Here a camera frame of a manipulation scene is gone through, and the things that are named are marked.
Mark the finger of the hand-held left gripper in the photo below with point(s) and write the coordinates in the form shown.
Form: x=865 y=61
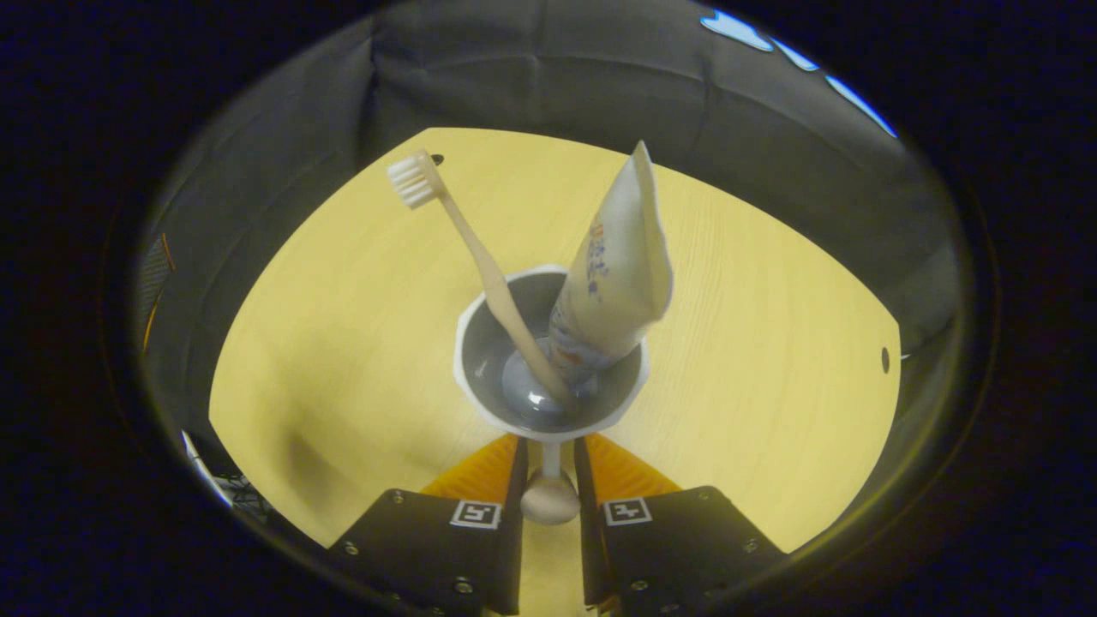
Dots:
x=156 y=291

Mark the beige toothbrush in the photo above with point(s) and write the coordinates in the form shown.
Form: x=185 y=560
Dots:
x=488 y=274

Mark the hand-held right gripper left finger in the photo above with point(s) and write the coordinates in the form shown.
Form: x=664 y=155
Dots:
x=514 y=548

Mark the light wooden desktop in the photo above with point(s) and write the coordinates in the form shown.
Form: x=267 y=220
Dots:
x=343 y=343

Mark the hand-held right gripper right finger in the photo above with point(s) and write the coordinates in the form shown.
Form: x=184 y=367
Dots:
x=587 y=548

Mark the white toothpaste tube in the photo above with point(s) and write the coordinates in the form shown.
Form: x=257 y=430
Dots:
x=617 y=283

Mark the black backdrop cloth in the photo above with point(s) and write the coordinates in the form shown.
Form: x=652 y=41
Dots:
x=531 y=77

